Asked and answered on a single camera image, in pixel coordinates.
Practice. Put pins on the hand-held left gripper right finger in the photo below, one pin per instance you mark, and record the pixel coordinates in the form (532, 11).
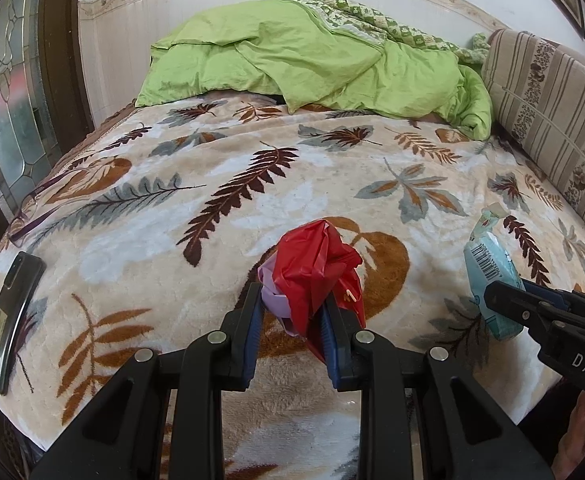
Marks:
(332, 340)

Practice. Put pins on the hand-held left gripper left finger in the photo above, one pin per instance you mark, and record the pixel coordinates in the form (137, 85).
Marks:
(255, 330)

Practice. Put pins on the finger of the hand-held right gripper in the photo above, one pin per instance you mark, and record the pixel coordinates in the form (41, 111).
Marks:
(547, 294)
(507, 300)

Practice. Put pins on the teal tissue packet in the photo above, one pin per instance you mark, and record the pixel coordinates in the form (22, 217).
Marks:
(492, 265)

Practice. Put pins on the purple paper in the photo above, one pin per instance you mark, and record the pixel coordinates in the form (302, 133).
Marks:
(272, 285)

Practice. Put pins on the red torn wrapper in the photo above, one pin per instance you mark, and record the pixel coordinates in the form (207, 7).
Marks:
(312, 265)

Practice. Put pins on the person's right hand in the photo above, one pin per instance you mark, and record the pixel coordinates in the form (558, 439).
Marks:
(579, 440)

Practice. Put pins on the leaf print fleece blanket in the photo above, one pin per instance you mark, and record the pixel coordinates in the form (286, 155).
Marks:
(147, 270)

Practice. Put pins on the striped sofa cushion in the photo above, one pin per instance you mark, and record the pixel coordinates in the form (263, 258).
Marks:
(547, 100)

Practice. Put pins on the black smartphone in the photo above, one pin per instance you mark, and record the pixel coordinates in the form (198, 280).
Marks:
(10, 320)

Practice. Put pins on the green quilt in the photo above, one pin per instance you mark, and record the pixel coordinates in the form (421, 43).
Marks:
(272, 60)

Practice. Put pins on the patterned glass door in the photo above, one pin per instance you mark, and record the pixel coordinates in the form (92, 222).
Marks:
(12, 110)

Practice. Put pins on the thin frame eyeglasses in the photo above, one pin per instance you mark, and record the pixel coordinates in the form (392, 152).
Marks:
(17, 230)

